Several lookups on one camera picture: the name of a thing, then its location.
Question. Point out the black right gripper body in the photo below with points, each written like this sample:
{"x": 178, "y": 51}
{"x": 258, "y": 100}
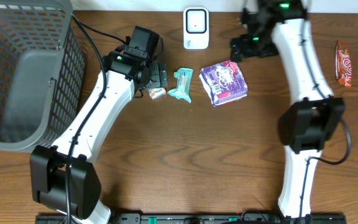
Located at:
{"x": 261, "y": 45}

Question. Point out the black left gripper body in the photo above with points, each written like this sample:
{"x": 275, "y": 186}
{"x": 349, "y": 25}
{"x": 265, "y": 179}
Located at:
{"x": 161, "y": 75}

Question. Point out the orange white snack packet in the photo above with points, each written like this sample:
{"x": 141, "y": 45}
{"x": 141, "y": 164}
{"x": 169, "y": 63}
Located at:
{"x": 157, "y": 92}

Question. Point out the teal snack wrapper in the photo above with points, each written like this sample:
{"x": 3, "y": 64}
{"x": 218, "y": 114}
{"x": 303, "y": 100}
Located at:
{"x": 182, "y": 91}

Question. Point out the pink purple snack packet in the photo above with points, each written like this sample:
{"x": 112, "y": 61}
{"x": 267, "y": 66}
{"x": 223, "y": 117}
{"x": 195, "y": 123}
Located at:
{"x": 224, "y": 82}

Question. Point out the orange chocolate bar wrapper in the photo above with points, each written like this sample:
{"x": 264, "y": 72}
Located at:
{"x": 343, "y": 65}

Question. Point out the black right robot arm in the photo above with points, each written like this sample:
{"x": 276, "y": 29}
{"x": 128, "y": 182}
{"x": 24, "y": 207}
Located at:
{"x": 283, "y": 28}

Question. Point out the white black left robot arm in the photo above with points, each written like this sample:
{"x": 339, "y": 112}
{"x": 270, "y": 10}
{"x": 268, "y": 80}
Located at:
{"x": 63, "y": 176}

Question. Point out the white barcode scanner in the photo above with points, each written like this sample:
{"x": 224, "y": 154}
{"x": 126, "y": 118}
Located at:
{"x": 195, "y": 28}

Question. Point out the dark grey plastic basket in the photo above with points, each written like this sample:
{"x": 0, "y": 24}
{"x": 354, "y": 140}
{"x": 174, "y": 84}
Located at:
{"x": 41, "y": 73}

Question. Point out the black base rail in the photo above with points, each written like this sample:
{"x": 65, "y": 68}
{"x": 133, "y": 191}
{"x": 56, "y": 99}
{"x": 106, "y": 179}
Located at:
{"x": 247, "y": 217}

